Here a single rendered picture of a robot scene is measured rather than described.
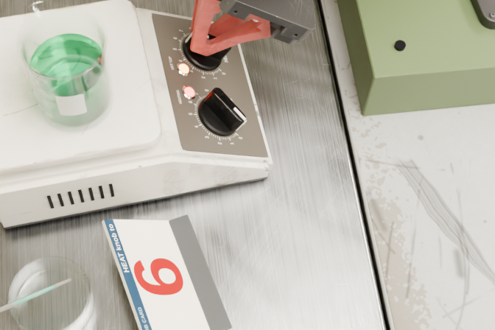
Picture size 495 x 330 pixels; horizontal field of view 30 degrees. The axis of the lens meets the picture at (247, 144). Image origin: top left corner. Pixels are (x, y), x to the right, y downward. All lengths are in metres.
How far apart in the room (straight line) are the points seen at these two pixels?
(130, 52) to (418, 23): 0.22
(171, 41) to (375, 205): 0.19
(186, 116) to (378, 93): 0.15
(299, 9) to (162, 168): 0.14
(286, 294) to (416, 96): 0.18
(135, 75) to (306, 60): 0.17
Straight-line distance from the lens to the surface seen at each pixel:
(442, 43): 0.70
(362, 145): 0.71
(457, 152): 0.73
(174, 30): 0.69
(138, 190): 0.65
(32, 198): 0.64
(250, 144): 0.66
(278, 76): 0.74
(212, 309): 0.65
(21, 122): 0.62
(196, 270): 0.66
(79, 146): 0.61
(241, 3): 0.58
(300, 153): 0.70
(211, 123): 0.65
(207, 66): 0.68
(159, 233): 0.66
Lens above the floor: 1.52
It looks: 62 degrees down
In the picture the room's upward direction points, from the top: 5 degrees clockwise
